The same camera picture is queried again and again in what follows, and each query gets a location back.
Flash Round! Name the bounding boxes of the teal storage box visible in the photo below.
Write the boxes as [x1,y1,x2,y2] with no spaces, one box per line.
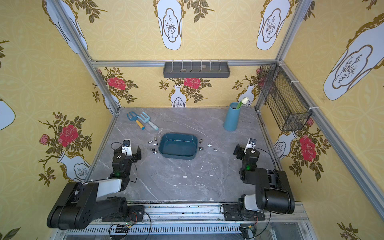
[158,133,199,160]

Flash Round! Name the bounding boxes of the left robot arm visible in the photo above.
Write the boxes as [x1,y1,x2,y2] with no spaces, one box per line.
[47,144,142,230]

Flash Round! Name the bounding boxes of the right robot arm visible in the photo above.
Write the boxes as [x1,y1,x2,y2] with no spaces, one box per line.
[223,145,295,221]

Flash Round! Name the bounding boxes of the teal vase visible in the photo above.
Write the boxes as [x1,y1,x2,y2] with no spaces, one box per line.
[224,103,241,132]

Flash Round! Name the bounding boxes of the light blue toy fork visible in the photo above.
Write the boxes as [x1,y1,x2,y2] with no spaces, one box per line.
[138,111,159,131]

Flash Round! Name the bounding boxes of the white tulip flower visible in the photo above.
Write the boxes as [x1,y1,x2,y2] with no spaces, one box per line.
[236,97,249,110]

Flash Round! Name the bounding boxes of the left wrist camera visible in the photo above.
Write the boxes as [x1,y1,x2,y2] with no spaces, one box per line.
[122,140,133,156]

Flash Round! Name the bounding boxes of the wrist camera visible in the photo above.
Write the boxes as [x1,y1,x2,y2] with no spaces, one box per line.
[122,140,133,156]
[244,138,257,153]

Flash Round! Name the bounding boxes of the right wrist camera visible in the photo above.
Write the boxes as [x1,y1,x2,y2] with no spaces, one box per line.
[244,138,257,153]

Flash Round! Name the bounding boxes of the blue toy shovel yellow handle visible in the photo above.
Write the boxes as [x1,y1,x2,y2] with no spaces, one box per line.
[127,112,145,130]

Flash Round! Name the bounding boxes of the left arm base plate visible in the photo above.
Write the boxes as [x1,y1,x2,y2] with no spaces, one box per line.
[102,205,145,223]

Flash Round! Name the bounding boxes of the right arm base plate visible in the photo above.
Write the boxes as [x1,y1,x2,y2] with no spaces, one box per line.
[220,204,266,222]

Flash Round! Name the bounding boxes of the black wire mesh basket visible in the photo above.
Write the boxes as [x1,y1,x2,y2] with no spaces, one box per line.
[259,63,312,132]

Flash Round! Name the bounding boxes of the grey wall shelf tray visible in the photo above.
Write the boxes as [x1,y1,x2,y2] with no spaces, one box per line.
[163,61,231,79]

